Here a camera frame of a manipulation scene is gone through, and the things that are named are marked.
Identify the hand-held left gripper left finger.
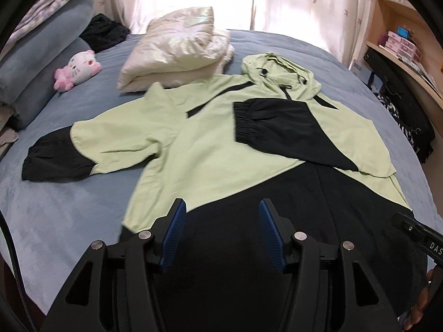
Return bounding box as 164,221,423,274
45,198,188,332

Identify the black cable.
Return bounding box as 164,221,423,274
0,210,29,319

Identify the black bag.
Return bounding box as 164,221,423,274
364,46,437,147

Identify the grey folded cloth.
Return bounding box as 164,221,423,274
7,0,96,61

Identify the stack of pink boxes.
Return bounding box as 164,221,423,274
383,29,423,62

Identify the person's right hand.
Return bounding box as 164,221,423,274
404,269,441,331

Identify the wooden shelf unit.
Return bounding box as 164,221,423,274
363,0,443,111

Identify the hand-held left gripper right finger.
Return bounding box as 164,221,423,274
259,198,404,332

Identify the green and black hooded jacket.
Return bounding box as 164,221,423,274
21,52,430,332

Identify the grey-blue pillow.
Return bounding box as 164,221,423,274
0,36,91,130

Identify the black and white patterned cloth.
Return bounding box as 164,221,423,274
375,93,435,165

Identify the folded white puffy jacket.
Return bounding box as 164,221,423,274
117,6,236,95

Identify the black crumpled cloth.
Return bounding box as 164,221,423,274
79,13,132,54

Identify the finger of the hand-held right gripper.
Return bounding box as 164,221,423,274
392,212,427,238

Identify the blue-grey bed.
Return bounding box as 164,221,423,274
0,28,443,322

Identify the pink and white plush toy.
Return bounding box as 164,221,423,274
53,50,103,92

